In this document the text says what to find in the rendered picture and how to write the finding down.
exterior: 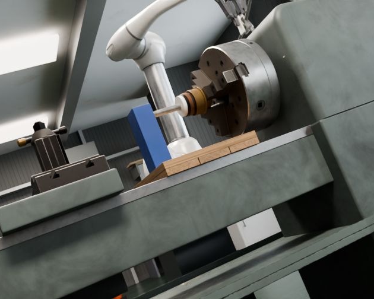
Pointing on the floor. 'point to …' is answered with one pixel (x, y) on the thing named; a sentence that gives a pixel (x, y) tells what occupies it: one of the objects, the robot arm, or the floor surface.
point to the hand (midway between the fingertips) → (242, 25)
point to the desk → (152, 269)
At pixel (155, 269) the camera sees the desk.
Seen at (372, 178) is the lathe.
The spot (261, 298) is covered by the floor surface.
